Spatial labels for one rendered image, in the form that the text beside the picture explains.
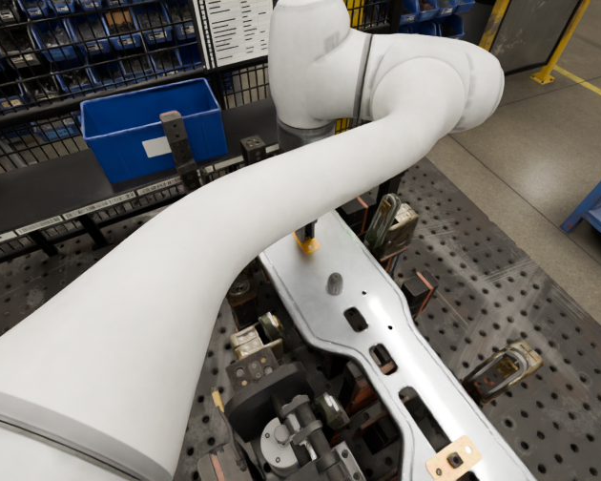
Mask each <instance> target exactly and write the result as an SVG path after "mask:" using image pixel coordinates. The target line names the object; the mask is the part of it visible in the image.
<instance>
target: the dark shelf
mask: <svg viewBox="0 0 601 481"><path fill-rule="evenodd" d="M220 114H221V120H222V125H223V130H224V134H225V139H226V144H227V149H228V153H227V154H226V155H222V156H218V157H211V158H208V159H204V160H201V161H197V162H196V164H197V175H198V176H199V177H200V173H199V169H200V167H202V166H204V167H205V169H206V171H207V172H208V174H209V173H212V172H215V171H217V170H220V169H223V168H226V167H229V166H231V165H234V164H237V163H240V162H243V161H244V159H243V157H242V151H241V146H240V141H241V140H242V139H245V138H247V137H250V136H256V135H258V136H259V137H260V139H261V140H262V141H263V142H264V144H265V146H266V154H268V153H271V152H274V151H277V150H279V149H280V146H279V137H278V122H277V110H276V106H275V103H274V101H273V98H272V96H271V97H267V98H264V99H261V100H258V101H254V102H250V103H247V104H243V105H240V106H237V107H234V108H230V109H227V110H223V111H221V113H220ZM180 182H182V180H181V178H180V175H179V174H178V172H177V169H176V167H175V168H171V169H167V170H163V171H159V172H155V173H151V174H149V175H145V176H141V177H137V178H130V179H126V180H122V181H119V182H116V183H110V182H109V180H108V178H107V177H106V175H105V173H104V171H103V170H102V168H101V166H100V164H99V163H98V161H97V159H96V157H95V156H94V154H93V151H92V150H91V148H89V149H85V150H82V151H78V152H74V153H71V154H67V155H64V156H61V157H55V158H52V159H48V160H45V161H41V162H38V163H34V164H31V165H28V166H24V167H21V168H17V169H14V170H10V171H7V172H4V173H1V174H0V242H3V241H8V240H11V239H14V238H17V237H20V236H23V235H26V234H29V233H31V232H33V231H36V230H39V229H42V228H45V227H48V226H51V225H54V224H57V223H59V222H62V221H65V220H70V219H73V218H76V217H79V216H82V215H85V214H88V213H91V212H93V211H97V210H100V209H103V208H106V207H109V206H112V205H115V204H118V203H120V202H123V201H126V200H129V199H134V198H137V197H140V196H143V195H146V194H149V193H152V192H154V191H157V190H160V189H163V188H166V187H169V186H172V185H175V184H178V183H180Z"/></svg>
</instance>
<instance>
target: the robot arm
mask: <svg viewBox="0 0 601 481"><path fill-rule="evenodd" d="M349 21H350V19H349V14H348V11H347V9H346V6H345V4H344V2H343V1H342V0H279V1H278V3H277V5H276V6H275V7H274V10H273V12H272V16H271V21H270V29H269V40H268V73H269V84H270V90H271V96H272V98H273V101H274V103H275V106H276V110H277V122H278V137H279V145H280V147H281V149H282V150H283V154H281V155H278V156H275V157H271V158H268V159H266V160H263V161H261V162H258V163H255V164H252V165H250V166H247V167H244V168H242V169H239V170H237V171H235V172H233V173H231V174H229V175H227V176H224V177H222V178H219V179H217V180H215V181H213V182H211V183H209V184H207V185H205V186H203V187H201V188H199V189H197V190H196V191H195V192H193V193H191V194H189V195H188V196H186V197H184V198H183V199H180V200H179V201H177V202H176V203H174V204H173V205H171V206H170V207H168V208H167V209H165V210H164V211H162V212H161V213H159V214H158V215H157V216H155V217H154V218H152V219H151V220H149V221H148V222H147V223H145V224H144V225H143V226H142V227H140V228H139V229H138V230H136V231H135V232H134V233H133V234H132V235H131V236H130V237H129V238H127V239H126V240H124V241H123V242H121V243H120V244H119V245H118V246H117V247H116V248H115V249H114V250H112V251H111V252H110V253H109V254H108V255H106V256H105V257H104V258H103V259H101V260H100V261H99V262H98V263H96V264H95V265H94V266H93V267H91V268H90V269H89V270H87V271H86V272H85V273H84V274H82V275H81V276H80V277H79V278H77V279H76V280H75V281H73V282H72V283H71V284H69V285H68V286H67V287H66V288H64V289H63V290H62V291H60V292H59V293H58V294H57V295H55V296H54V297H53V298H52V299H50V300H49V301H48V302H46V303H45V304H44V305H42V306H41V307H40V308H39V309H37V310H36V311H35V312H33V313H32V314H31V315H30V316H29V317H27V318H26V319H25V320H23V321H22V322H21V323H19V324H18V325H16V326H15V327H13V328H12V329H11V330H9V331H8V332H7V333H5V334H4V335H2V336H1V337H0V481H173V478H174V475H175V472H176V466H177V462H178V458H179V455H180V451H181V447H182V443H183V439H184V435H185V431H186V428H187V424H188V420H189V415H190V411H191V407H192V403H193V400H194V396H195V392H196V388H197V382H198V378H199V375H200V371H201V369H202V365H203V362H204V358H205V355H206V351H207V348H208V344H209V342H210V338H211V335H212V331H213V328H214V325H215V322H216V319H217V315H218V311H219V308H220V306H221V303H222V301H223V299H224V297H225V295H226V293H227V291H228V289H229V287H230V286H231V284H232V283H233V281H234V280H235V278H236V277H237V275H238V274H239V273H240V272H241V271H242V269H243V268H244V267H245V266H246V265H247V264H248V263H249V262H250V261H252V260H253V259H254V258H255V257H256V256H257V255H259V254H260V253H261V252H262V251H264V250H265V249H266V248H268V247H270V246H271V245H273V244H274V243H276V242H277V241H279V240H281V239H282V238H284V237H286V236H287V235H289V234H291V233H293V232H295V235H296V236H297V238H298V239H299V241H300V243H304V238H305V230H306V231H307V233H308V234H309V237H310V238H311V240H312V239H314V238H315V223H317V222H318V218H320V217H321V216H323V215H325V214H327V213H329V212H331V211H332V210H334V209H336V208H338V207H340V206H341V205H343V204H345V203H347V202H348V201H350V200H351V199H354V198H356V197H358V196H359V195H361V194H363V193H365V192H367V191H369V190H370V189H372V188H374V187H376V186H378V185H379V184H381V183H383V182H385V181H387V180H389V179H390V178H393V177H395V176H396V175H398V174H399V173H401V172H402V171H404V170H406V169H407V168H409V167H410V166H412V165H413V164H415V163H416V162H418V161H419V160H420V159H421V158H423V157H424V156H425V155H426V154H427V153H428V152H429V151H430V150H431V148H432V147H433V146H434V145H435V143H436V142H437V140H438V139H440V138H442V137H443V136H445V135H446V134H453V133H460V132H463V131H466V130H469V129H472V128H474V127H477V126H479V125H481V124H482V123H484V122H485V121H486V120H487V118H488V117H490V116H491V115H492V114H493V113H494V111H495V109H496V108H497V106H498V104H499V103H500V100H501V97H502V94H503V89H504V73H503V70H502V69H501V66H500V63H499V61H498V59H497V58H496V57H495V56H493V55H492V54H491V53H489V52H487V51H486V50H484V49H482V48H480V47H478V46H476V45H473V44H471V43H468V42H466V41H461V40H456V39H451V38H444V37H438V36H430V35H419V34H404V33H395V34H370V33H365V32H361V31H357V30H354V29H352V28H349ZM347 117H353V118H360V119H365V120H370V121H372V122H371V123H368V124H365V125H363V126H361V127H358V128H355V129H352V130H349V131H346V132H343V133H341V134H338V135H335V126H336V121H337V118H347Z"/></svg>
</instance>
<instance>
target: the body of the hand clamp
mask: <svg viewBox="0 0 601 481"><path fill-rule="evenodd" d="M257 292H258V291H257V286H256V281H255V276H254V271H253V265H248V266H246V267H244V268H243V269H242V271H241V272H240V273H239V274H238V275H237V277H236V278H235V280H234V281H233V283H232V284H231V286H230V287H229V289H228V291H227V293H226V295H225V298H226V300H227V302H228V304H230V306H231V308H233V312H232V314H233V317H234V320H235V323H236V326H237V327H236V328H235V330H236V332H239V331H241V330H242V329H244V328H246V327H248V326H250V325H252V324H255V323H257V322H259V314H258V311H257V307H256V302H255V297H256V296H257V295H258V293H257Z"/></svg>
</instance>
